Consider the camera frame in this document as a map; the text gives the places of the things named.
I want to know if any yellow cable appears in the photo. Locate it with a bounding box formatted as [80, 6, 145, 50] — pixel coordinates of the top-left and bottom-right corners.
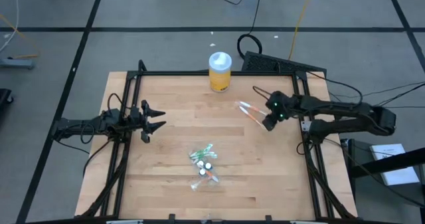
[288, 0, 315, 61]

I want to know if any clear plastic bag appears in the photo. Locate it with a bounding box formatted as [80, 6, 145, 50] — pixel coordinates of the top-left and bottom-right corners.
[189, 149, 220, 190]

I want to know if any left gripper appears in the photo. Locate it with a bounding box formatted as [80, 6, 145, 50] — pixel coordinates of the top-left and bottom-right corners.
[131, 100, 167, 144]

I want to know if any black metal beam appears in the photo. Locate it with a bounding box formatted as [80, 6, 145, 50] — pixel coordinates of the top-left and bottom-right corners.
[347, 146, 425, 179]

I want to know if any black coiled cable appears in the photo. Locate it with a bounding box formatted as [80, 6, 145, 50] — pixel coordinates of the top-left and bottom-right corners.
[236, 0, 265, 60]

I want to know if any white cable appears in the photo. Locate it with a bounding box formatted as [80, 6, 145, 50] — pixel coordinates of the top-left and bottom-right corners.
[0, 0, 20, 52]

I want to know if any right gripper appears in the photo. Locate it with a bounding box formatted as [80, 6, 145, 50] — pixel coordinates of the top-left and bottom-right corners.
[262, 90, 295, 132]

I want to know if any black floor box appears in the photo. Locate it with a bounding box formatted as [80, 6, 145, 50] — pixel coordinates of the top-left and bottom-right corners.
[345, 138, 370, 188]

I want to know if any yellow canister with white lid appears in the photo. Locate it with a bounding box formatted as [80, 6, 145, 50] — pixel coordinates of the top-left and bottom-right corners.
[208, 51, 232, 93]

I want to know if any black aluminium table frame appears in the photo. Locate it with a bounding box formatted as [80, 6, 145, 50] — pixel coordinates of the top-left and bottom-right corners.
[78, 59, 358, 224]

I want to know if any grey metal foot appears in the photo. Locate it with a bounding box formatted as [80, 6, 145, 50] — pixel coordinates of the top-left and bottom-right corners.
[0, 58, 36, 70]

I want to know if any white booklet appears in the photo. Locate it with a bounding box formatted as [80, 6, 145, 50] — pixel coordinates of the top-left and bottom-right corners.
[369, 143, 420, 187]

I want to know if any orange cable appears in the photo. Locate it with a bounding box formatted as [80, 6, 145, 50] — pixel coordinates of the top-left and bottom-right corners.
[0, 13, 41, 60]

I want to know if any black perforated computer case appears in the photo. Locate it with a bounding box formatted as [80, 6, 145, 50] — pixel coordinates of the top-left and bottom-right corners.
[241, 51, 327, 77]

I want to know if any black caster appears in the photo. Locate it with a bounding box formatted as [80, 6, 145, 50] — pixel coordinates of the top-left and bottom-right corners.
[0, 88, 14, 107]

